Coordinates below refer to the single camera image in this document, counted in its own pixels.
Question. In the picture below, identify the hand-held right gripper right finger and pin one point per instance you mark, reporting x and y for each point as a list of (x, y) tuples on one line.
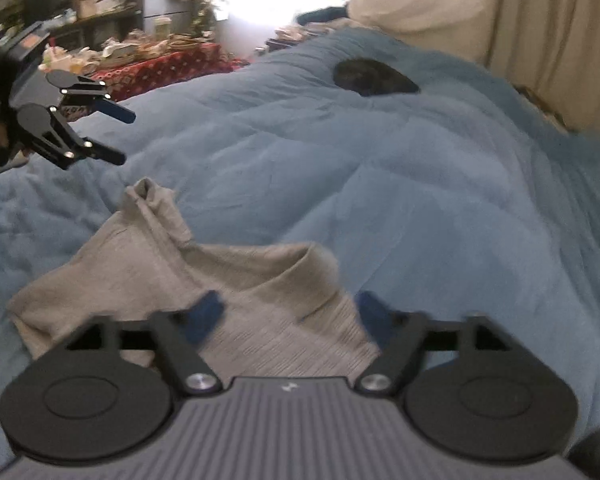
[(375, 316)]

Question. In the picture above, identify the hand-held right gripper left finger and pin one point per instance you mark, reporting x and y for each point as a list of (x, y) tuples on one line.
[(206, 311)]

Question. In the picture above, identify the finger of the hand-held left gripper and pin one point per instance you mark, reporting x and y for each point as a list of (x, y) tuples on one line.
[(117, 111), (107, 152)]

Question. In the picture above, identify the beige knit sweater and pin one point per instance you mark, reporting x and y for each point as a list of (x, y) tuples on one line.
[(190, 280)]

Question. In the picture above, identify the red patterned tablecloth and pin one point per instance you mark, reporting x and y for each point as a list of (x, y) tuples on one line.
[(170, 70)]

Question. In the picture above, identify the cluttered shelf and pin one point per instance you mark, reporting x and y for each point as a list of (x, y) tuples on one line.
[(65, 5)]

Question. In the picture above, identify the blue blanket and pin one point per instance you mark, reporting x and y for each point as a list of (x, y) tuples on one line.
[(380, 185)]

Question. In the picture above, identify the dark blue cloth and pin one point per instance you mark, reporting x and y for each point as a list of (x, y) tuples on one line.
[(325, 13)]

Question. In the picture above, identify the black round cloth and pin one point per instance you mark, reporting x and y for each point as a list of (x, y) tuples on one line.
[(372, 77)]

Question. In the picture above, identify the patterned pillow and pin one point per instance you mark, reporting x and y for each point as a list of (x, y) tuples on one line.
[(545, 106)]

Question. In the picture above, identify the cream curtain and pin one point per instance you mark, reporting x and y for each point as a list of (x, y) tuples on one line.
[(485, 10)]

